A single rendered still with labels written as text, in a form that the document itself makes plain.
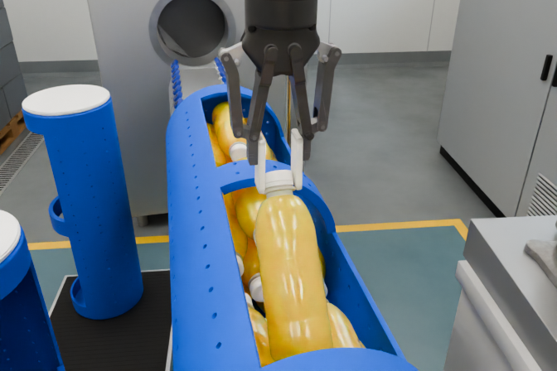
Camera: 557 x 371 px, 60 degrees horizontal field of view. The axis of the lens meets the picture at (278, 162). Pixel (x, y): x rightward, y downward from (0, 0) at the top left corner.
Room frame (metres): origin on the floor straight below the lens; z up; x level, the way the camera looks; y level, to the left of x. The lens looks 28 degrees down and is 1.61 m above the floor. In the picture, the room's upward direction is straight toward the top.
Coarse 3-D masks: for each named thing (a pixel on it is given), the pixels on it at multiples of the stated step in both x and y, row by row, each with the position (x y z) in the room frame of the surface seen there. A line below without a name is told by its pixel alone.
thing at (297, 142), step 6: (294, 132) 0.52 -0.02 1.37; (294, 138) 0.52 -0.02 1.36; (300, 138) 0.51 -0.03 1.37; (294, 144) 0.52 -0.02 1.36; (300, 144) 0.51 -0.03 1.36; (294, 150) 0.52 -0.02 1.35; (300, 150) 0.51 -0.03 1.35; (294, 156) 0.52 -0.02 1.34; (300, 156) 0.51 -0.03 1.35; (294, 162) 0.52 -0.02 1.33; (300, 162) 0.51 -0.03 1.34; (294, 168) 0.52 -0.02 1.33; (300, 168) 0.51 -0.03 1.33; (294, 174) 0.52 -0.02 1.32; (300, 174) 0.51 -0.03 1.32; (294, 180) 0.52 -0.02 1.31; (300, 180) 0.51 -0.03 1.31; (300, 186) 0.51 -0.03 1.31
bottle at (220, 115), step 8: (224, 104) 1.05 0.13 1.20; (216, 112) 1.04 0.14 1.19; (224, 112) 1.01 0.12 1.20; (216, 120) 1.00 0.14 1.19; (224, 120) 0.97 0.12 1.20; (216, 128) 0.97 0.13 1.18; (224, 128) 0.94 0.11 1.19; (216, 136) 0.96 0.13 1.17; (224, 136) 0.92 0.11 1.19; (232, 136) 0.91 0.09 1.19; (224, 144) 0.90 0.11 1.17; (232, 144) 0.89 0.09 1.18; (224, 152) 0.91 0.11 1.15
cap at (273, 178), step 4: (268, 172) 0.51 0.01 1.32; (272, 172) 0.51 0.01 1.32; (276, 172) 0.51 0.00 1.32; (280, 172) 0.51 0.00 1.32; (284, 172) 0.51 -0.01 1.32; (288, 172) 0.51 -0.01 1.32; (292, 172) 0.52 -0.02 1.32; (268, 176) 0.51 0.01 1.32; (272, 176) 0.51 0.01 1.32; (276, 176) 0.51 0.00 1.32; (280, 176) 0.51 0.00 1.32; (284, 176) 0.51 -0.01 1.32; (288, 176) 0.51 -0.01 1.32; (292, 176) 0.52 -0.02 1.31; (268, 180) 0.51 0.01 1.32; (272, 180) 0.50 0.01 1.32; (276, 180) 0.50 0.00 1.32; (280, 180) 0.50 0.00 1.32; (284, 180) 0.51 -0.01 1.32; (288, 180) 0.51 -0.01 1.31; (292, 180) 0.51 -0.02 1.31; (268, 184) 0.50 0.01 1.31; (272, 184) 0.50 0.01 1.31; (276, 184) 0.50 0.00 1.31; (280, 184) 0.50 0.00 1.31; (284, 184) 0.50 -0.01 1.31; (288, 184) 0.51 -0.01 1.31; (292, 184) 0.51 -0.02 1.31
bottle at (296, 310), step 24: (264, 192) 0.50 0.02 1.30; (288, 192) 0.50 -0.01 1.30; (264, 216) 0.47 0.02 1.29; (288, 216) 0.46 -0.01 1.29; (264, 240) 0.45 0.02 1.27; (288, 240) 0.44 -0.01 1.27; (312, 240) 0.46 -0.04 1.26; (264, 264) 0.44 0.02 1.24; (288, 264) 0.43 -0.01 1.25; (312, 264) 0.44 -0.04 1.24; (264, 288) 0.43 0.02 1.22; (288, 288) 0.41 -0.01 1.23; (312, 288) 0.42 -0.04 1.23; (288, 312) 0.40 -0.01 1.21; (312, 312) 0.40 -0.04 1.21; (288, 336) 0.38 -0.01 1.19; (312, 336) 0.38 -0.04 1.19
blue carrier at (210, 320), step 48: (192, 96) 1.07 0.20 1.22; (192, 144) 0.83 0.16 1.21; (192, 192) 0.67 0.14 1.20; (192, 240) 0.55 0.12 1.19; (336, 240) 0.66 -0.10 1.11; (192, 288) 0.46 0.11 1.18; (240, 288) 0.42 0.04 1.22; (336, 288) 0.62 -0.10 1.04; (192, 336) 0.39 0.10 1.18; (240, 336) 0.36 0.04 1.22; (384, 336) 0.47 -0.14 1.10
